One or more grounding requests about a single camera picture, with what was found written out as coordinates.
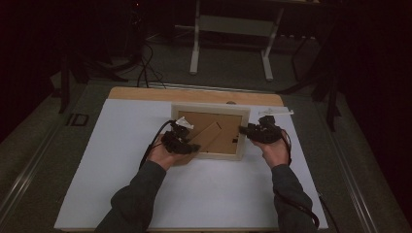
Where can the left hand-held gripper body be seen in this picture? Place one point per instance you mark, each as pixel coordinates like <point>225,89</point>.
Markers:
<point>176,142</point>

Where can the metal floor rail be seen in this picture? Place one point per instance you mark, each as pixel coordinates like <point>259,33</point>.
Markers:
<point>353,181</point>
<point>22,178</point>

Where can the wooden picture frame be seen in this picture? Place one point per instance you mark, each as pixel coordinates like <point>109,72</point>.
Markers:
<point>210,136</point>

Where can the person's left hand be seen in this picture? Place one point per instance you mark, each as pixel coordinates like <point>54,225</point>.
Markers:
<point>163,157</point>

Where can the black metal stand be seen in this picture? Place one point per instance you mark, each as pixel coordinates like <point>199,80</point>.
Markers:
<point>330,97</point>
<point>64,84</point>

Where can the white metal table frame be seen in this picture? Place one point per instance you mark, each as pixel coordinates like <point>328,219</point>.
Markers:
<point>233,26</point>

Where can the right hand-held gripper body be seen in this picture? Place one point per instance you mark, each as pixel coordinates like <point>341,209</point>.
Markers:
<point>265,132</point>

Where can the large white paper sheet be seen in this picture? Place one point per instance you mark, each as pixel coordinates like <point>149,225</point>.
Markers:
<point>129,129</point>

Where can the person's right hand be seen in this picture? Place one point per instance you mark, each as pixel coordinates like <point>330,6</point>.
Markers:
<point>275,152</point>

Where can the black floor bracket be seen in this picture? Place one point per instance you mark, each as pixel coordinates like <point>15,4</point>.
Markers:
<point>77,119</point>

